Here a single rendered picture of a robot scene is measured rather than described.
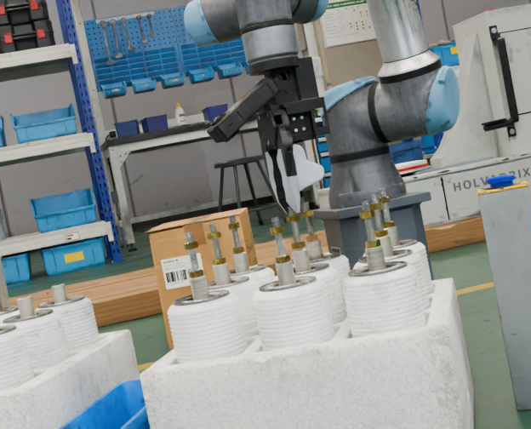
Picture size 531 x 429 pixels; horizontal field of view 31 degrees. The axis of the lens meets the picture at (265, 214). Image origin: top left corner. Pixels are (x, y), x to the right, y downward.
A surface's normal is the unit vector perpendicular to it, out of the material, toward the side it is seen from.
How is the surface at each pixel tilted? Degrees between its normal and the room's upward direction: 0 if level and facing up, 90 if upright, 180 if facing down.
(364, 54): 90
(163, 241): 90
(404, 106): 101
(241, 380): 90
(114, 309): 90
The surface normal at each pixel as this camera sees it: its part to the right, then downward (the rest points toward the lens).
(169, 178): 0.22, 0.01
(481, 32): -0.96, 0.20
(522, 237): -0.21, 0.09
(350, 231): -0.51, 0.15
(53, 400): 0.95, -0.18
